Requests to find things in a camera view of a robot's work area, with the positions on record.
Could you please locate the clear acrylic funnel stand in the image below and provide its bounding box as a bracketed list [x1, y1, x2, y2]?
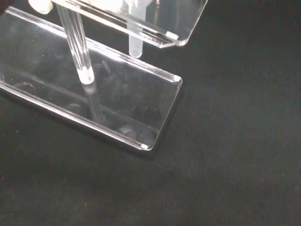
[0, 0, 209, 151]

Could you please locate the black bench cloth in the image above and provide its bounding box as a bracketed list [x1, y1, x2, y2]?
[0, 0, 301, 226]

